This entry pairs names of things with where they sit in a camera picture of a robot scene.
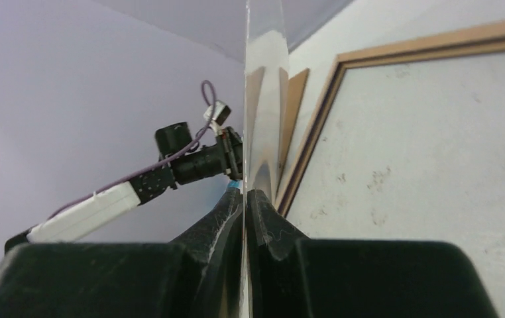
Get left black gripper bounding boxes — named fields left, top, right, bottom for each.
left=173, top=127, right=243, bottom=185

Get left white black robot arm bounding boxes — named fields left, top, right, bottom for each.
left=4, top=122, right=243, bottom=252

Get brown cardboard backing board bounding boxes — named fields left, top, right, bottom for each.
left=278, top=68, right=310, bottom=180

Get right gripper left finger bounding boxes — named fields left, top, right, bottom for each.
left=0, top=187, right=243, bottom=317

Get blue wooden picture frame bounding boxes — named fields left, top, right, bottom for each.
left=277, top=19, right=505, bottom=217

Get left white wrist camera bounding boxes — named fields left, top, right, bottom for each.
left=203, top=100, right=231, bottom=133

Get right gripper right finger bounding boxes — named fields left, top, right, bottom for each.
left=246, top=189, right=497, bottom=317

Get clear acrylic glass sheet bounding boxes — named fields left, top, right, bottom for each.
left=241, top=1, right=289, bottom=317

